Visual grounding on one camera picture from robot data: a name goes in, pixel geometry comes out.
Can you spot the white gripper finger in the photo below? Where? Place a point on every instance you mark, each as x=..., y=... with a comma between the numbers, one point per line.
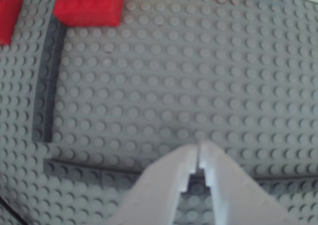
x=233, y=190
x=159, y=185

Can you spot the grey studded lego baseplate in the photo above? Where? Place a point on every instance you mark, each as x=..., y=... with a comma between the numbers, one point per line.
x=174, y=86

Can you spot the red lego cube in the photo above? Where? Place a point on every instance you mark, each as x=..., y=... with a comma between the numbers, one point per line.
x=89, y=6
x=8, y=16

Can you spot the dark grey brick bar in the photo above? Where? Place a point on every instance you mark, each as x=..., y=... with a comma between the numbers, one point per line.
x=74, y=171
x=49, y=86

